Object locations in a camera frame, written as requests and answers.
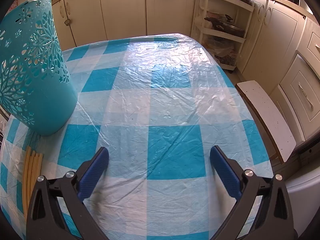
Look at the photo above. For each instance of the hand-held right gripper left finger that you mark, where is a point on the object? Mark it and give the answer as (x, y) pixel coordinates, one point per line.
(96, 170)

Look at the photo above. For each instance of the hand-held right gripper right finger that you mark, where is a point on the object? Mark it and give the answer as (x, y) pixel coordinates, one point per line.
(225, 172)

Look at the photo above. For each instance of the teal perforated plastic basket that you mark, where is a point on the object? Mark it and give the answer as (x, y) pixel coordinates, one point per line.
(45, 92)

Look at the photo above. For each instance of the white wooden bench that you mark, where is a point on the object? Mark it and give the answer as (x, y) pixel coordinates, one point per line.
(267, 115)

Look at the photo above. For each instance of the bundle of wooden chopsticks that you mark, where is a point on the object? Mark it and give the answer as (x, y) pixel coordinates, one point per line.
(24, 180)

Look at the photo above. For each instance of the blue white checkered tablecloth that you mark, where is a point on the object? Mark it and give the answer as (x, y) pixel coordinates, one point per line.
(162, 105)

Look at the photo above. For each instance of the cream drawer unit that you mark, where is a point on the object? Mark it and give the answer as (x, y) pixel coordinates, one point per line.
(300, 92)

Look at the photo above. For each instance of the clear plastic bags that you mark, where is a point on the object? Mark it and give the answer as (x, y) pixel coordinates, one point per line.
(222, 51)

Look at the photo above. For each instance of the white plastic shelf rack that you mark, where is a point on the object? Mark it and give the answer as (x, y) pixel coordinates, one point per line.
(225, 33)

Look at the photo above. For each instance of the cream kitchen cabinet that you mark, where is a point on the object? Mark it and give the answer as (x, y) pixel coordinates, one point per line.
(277, 35)
(125, 12)

